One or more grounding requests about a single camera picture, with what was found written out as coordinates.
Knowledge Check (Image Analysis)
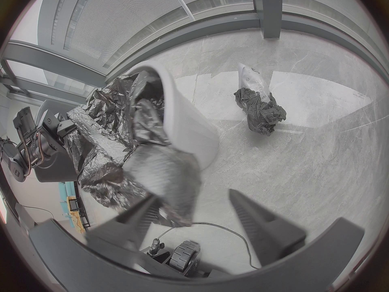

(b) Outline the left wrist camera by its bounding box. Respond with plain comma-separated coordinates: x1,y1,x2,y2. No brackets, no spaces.
13,107,38,139

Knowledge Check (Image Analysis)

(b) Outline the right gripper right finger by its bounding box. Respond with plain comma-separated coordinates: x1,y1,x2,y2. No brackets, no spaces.
228,189,306,269

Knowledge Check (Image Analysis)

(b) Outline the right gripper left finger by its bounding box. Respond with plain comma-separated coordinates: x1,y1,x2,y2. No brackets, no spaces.
86,193,160,256

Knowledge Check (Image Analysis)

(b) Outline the dark grey round chair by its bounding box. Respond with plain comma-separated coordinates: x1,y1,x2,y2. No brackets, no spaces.
30,99,81,184

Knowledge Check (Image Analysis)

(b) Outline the white trash bin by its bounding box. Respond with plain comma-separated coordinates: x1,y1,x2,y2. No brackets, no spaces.
127,60,220,172

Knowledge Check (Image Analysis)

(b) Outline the black cable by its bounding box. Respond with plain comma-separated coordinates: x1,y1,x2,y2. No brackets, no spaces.
158,222,262,269

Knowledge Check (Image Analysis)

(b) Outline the black plastic bag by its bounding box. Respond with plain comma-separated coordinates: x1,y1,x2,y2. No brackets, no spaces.
65,71,203,228

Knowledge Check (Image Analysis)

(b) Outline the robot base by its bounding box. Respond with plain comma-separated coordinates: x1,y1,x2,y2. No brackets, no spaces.
138,237,213,280

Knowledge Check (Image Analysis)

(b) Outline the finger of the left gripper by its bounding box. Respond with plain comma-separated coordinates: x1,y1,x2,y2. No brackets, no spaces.
56,118,78,139

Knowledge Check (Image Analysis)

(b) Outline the window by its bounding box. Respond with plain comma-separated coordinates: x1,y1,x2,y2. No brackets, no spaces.
0,0,389,115

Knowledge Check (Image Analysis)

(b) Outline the black plastic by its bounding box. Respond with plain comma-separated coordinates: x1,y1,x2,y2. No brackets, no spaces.
233,87,287,137

